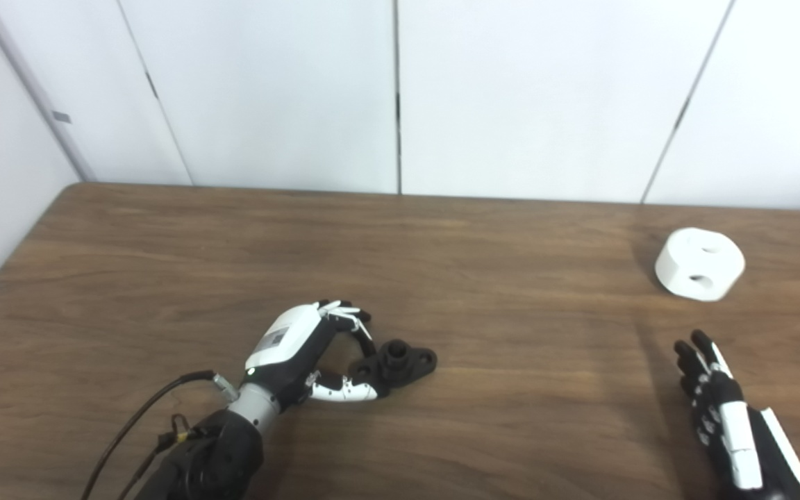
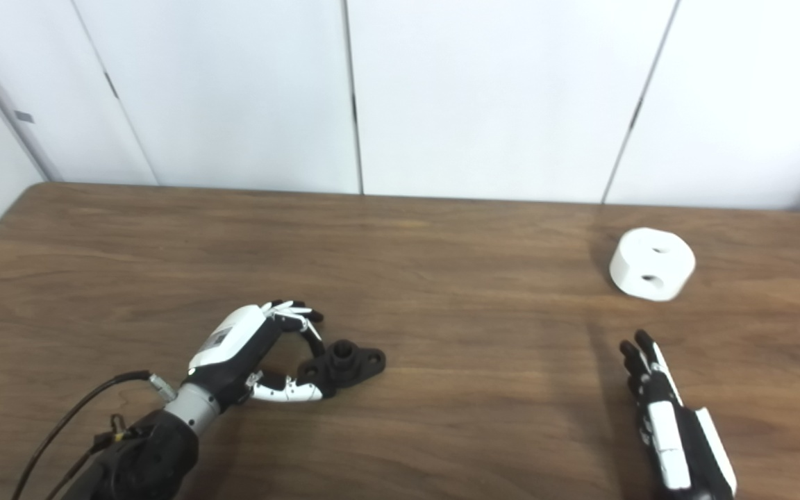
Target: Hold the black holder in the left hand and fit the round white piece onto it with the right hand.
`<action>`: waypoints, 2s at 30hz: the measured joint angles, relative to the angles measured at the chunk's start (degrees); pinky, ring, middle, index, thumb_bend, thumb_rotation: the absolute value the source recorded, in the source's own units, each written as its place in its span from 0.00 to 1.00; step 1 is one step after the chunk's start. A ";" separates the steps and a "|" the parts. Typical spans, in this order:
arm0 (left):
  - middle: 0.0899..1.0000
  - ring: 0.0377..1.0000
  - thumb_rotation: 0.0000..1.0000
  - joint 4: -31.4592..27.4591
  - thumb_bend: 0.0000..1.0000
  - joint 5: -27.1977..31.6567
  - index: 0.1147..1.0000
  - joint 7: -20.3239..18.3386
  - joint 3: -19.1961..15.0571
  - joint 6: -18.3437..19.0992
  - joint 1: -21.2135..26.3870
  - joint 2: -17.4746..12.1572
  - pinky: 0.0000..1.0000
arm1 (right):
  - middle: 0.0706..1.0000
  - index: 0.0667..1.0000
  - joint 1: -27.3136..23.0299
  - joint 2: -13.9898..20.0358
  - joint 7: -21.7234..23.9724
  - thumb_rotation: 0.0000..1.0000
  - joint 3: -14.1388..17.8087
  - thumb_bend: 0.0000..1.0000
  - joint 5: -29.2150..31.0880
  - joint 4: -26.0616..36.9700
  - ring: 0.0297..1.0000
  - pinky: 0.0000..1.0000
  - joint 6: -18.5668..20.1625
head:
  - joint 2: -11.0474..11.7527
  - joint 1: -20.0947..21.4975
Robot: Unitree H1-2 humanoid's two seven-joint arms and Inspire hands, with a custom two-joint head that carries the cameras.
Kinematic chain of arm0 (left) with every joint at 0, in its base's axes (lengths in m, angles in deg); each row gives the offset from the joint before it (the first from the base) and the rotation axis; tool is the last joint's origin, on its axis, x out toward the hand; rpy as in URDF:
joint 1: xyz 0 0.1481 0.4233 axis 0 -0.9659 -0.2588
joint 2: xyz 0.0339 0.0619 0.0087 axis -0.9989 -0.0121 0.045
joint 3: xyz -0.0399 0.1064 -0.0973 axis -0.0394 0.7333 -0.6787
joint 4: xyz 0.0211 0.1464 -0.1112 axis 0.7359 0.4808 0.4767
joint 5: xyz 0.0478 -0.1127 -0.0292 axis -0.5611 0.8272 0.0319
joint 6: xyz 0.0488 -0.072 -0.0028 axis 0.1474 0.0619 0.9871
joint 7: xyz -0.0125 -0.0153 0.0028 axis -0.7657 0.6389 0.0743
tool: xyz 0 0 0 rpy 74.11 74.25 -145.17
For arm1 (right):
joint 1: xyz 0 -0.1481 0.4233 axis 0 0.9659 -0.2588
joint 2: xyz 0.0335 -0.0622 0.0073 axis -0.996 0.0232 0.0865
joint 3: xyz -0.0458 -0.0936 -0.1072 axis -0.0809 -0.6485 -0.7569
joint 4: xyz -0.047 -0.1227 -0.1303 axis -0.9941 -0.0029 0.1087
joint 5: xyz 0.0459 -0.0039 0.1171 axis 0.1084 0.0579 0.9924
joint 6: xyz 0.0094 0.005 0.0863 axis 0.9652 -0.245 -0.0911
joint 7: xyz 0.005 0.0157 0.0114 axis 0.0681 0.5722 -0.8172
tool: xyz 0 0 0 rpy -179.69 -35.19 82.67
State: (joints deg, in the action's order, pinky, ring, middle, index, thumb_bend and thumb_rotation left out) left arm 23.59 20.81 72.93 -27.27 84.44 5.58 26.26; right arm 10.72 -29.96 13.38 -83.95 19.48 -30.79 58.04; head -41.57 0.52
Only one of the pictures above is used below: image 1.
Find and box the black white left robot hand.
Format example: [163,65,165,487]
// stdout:
[244,300,380,407]

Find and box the thick black left wrist cable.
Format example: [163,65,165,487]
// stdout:
[81,370,240,500]

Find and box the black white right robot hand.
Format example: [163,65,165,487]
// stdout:
[674,330,800,500]

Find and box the black plastic flanged holder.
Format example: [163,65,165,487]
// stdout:
[349,340,438,398]

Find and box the round white plastic piece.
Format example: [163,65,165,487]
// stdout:
[654,228,747,302]

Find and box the thin black cable yellow tag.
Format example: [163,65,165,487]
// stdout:
[119,415,199,500]

